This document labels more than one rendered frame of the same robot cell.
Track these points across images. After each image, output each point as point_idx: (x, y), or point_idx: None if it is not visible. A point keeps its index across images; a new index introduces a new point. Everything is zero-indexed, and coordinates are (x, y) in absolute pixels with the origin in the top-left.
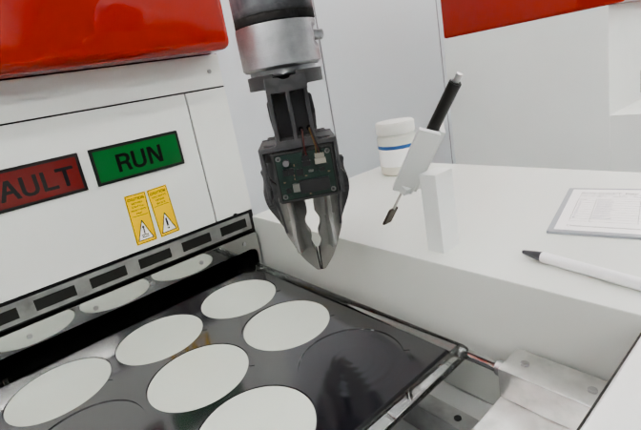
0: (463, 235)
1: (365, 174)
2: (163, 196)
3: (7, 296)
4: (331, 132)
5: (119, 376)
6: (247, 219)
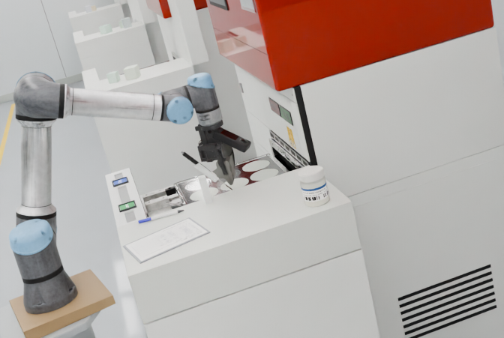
0: (211, 205)
1: (334, 191)
2: (292, 133)
3: (277, 134)
4: (206, 145)
5: (250, 172)
6: (307, 165)
